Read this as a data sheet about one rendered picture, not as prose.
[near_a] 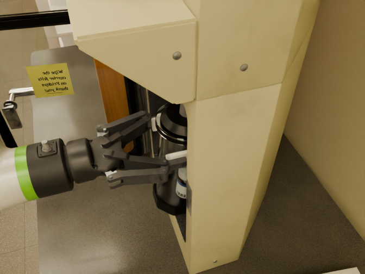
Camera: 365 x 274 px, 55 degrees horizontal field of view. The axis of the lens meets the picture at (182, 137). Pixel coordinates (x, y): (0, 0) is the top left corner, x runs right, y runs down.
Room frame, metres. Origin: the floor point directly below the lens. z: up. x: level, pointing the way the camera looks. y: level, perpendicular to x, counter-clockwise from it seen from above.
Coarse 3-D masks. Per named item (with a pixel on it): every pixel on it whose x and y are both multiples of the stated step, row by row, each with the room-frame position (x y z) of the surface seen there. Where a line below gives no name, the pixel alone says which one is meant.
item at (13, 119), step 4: (8, 104) 0.54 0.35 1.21; (12, 104) 0.54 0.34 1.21; (4, 108) 0.53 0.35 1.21; (8, 108) 0.53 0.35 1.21; (12, 108) 0.53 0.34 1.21; (4, 112) 0.53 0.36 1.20; (8, 112) 0.52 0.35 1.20; (12, 112) 0.53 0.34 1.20; (16, 112) 0.54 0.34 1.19; (8, 116) 0.52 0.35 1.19; (12, 116) 0.53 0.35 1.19; (16, 116) 0.53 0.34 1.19; (8, 120) 0.53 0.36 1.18; (12, 120) 0.53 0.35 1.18; (16, 120) 0.53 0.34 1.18; (12, 124) 0.53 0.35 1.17; (16, 124) 0.53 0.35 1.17; (20, 124) 0.53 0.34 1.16; (12, 128) 0.53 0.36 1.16; (16, 128) 0.53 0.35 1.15
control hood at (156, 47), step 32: (96, 0) 0.35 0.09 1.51; (128, 0) 0.35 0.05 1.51; (160, 0) 0.35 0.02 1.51; (96, 32) 0.28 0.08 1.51; (128, 32) 0.29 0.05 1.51; (160, 32) 0.30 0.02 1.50; (192, 32) 0.31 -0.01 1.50; (128, 64) 0.29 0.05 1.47; (160, 64) 0.30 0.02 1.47; (192, 64) 0.31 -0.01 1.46; (160, 96) 0.30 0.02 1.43; (192, 96) 0.31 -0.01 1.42
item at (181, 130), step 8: (176, 104) 0.47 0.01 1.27; (168, 112) 0.45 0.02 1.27; (176, 112) 0.45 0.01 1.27; (184, 112) 0.44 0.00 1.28; (168, 120) 0.43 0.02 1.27; (176, 120) 0.43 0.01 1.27; (184, 120) 0.43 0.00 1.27; (168, 128) 0.42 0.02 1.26; (176, 128) 0.42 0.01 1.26; (184, 128) 0.42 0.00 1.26
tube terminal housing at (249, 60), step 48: (192, 0) 0.33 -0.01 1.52; (240, 0) 0.32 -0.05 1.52; (288, 0) 0.34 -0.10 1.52; (240, 48) 0.32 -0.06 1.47; (288, 48) 0.34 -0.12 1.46; (240, 96) 0.33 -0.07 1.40; (288, 96) 0.44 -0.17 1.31; (192, 144) 0.32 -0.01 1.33; (240, 144) 0.33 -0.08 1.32; (192, 192) 0.31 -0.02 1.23; (240, 192) 0.33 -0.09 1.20; (192, 240) 0.31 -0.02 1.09; (240, 240) 0.34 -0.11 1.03
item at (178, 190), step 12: (156, 120) 0.44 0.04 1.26; (168, 132) 0.42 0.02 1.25; (168, 144) 0.42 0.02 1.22; (180, 144) 0.40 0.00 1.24; (180, 168) 0.41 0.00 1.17; (168, 180) 0.41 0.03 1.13; (180, 180) 0.41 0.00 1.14; (156, 192) 0.43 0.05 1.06; (168, 192) 0.41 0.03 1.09; (180, 192) 0.40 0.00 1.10; (180, 204) 0.40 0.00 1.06
